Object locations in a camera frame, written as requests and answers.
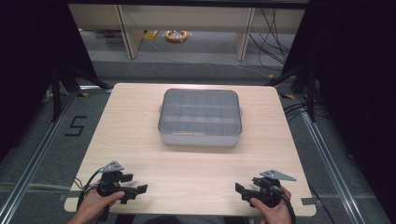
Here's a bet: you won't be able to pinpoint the person's left hand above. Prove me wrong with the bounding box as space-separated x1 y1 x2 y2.
75 188 126 224

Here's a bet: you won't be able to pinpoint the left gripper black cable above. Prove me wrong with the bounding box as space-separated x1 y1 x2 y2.
74 167 105 216

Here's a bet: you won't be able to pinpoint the black metal stand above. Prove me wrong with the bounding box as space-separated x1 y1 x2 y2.
50 61 110 123
266 61 318 123

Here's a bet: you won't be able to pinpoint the black curtain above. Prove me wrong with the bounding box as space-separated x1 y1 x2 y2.
281 0 396 216
0 0 98 162

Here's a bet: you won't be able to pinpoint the aluminium floor rail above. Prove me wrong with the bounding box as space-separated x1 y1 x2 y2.
0 89 78 224
297 92 366 224

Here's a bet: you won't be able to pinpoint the black hanging cables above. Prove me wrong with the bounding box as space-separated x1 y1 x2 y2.
247 7 297 73

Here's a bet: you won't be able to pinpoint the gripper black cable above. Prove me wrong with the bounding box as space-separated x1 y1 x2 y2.
271 185 297 224
74 167 105 216

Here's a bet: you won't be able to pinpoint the black floor cables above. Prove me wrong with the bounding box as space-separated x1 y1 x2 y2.
282 100 330 122

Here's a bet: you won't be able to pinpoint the person's right hand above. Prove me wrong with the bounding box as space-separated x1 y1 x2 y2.
249 185 293 224

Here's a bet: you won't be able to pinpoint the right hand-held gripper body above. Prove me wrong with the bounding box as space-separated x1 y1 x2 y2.
252 169 298 209

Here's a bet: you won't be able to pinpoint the yellow packet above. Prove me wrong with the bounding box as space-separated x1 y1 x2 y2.
143 30 160 41

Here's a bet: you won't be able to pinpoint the grey compartment storage box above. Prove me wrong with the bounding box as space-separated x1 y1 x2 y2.
157 88 244 147

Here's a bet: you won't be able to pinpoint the orange ring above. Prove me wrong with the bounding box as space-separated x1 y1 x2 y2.
163 29 190 44

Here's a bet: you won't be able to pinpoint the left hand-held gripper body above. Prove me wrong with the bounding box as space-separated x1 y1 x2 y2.
96 160 128 198

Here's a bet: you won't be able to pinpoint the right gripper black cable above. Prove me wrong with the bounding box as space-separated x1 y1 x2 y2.
271 185 297 224

